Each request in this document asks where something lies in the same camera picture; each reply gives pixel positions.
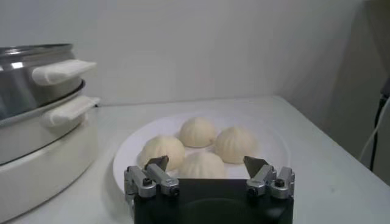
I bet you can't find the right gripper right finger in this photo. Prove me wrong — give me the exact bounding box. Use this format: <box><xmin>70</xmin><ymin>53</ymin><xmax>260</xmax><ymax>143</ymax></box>
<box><xmin>243</xmin><ymin>155</ymin><xmax>296</xmax><ymax>200</ymax></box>

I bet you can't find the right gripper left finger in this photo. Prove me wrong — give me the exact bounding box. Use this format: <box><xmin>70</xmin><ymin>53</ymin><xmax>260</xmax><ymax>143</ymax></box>
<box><xmin>124</xmin><ymin>155</ymin><xmax>180</xmax><ymax>201</ymax></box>

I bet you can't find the white steamed baozi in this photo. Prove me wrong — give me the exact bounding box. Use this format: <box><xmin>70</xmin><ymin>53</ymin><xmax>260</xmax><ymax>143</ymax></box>
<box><xmin>214</xmin><ymin>126</ymin><xmax>258</xmax><ymax>165</ymax></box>
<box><xmin>178</xmin><ymin>151</ymin><xmax>227</xmax><ymax>180</ymax></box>
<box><xmin>178</xmin><ymin>116</ymin><xmax>216</xmax><ymax>149</ymax></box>
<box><xmin>138</xmin><ymin>135</ymin><xmax>186</xmax><ymax>172</ymax></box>

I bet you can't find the steel perforated steamer basket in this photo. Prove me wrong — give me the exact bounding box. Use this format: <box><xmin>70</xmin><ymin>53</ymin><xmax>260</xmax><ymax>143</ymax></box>
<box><xmin>0</xmin><ymin>43</ymin><xmax>98</xmax><ymax>121</ymax></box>

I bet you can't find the white round plate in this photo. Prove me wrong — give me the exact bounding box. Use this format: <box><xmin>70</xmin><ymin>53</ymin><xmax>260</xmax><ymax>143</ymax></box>
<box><xmin>112</xmin><ymin>111</ymin><xmax>292</xmax><ymax>195</ymax></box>

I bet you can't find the white electric cooker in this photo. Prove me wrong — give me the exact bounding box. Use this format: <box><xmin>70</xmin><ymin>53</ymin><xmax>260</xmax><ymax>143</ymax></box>
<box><xmin>0</xmin><ymin>80</ymin><xmax>101</xmax><ymax>224</ymax></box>

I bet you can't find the white cable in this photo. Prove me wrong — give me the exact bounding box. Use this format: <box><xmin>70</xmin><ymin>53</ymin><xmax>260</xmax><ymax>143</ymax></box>
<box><xmin>358</xmin><ymin>97</ymin><xmax>390</xmax><ymax>162</ymax></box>

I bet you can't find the black adapter cable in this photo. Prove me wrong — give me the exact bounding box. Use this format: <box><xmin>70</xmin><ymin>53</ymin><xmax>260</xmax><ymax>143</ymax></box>
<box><xmin>369</xmin><ymin>96</ymin><xmax>388</xmax><ymax>172</ymax></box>

